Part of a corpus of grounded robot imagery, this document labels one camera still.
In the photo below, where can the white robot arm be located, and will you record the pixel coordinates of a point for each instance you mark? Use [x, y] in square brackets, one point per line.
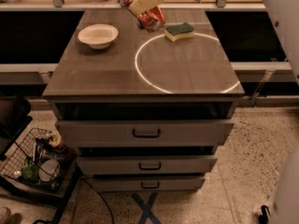
[284, 15]

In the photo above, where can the blue tape cross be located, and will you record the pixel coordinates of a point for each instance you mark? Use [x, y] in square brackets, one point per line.
[146, 208]

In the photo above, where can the white bowl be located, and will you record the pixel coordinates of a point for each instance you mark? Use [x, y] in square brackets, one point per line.
[98, 36]

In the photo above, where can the black wire basket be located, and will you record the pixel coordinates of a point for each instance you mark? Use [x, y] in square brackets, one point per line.
[39, 145]

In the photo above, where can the green and yellow sponge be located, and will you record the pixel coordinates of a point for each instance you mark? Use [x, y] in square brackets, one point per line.
[179, 31]

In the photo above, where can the bottom drawer with handle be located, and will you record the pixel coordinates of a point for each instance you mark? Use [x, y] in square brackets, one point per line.
[147, 183]

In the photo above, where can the middle drawer with handle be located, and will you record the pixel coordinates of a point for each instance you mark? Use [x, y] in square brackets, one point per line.
[146, 165]

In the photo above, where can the grey drawer cabinet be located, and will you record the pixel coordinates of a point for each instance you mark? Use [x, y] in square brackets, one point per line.
[145, 76]

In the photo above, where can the drawer with handle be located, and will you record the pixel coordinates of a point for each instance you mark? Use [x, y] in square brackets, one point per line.
[145, 133]
[146, 165]
[147, 183]

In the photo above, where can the top drawer with handle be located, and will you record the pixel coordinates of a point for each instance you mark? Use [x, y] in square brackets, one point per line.
[145, 133]

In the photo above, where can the dented orange coke can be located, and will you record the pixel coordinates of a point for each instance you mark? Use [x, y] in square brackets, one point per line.
[150, 20]

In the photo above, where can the green bag in basket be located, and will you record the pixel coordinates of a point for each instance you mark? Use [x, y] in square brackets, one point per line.
[29, 170]

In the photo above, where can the white cup in basket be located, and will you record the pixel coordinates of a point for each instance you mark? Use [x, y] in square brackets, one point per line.
[49, 170]

